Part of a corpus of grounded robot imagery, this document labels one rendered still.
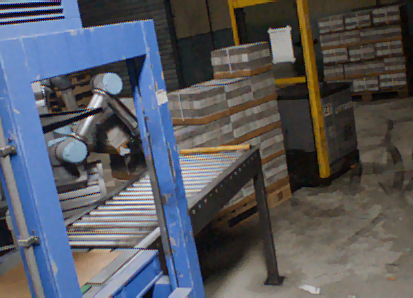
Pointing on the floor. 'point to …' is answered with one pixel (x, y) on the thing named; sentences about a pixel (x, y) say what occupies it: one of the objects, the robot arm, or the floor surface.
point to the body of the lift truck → (342, 156)
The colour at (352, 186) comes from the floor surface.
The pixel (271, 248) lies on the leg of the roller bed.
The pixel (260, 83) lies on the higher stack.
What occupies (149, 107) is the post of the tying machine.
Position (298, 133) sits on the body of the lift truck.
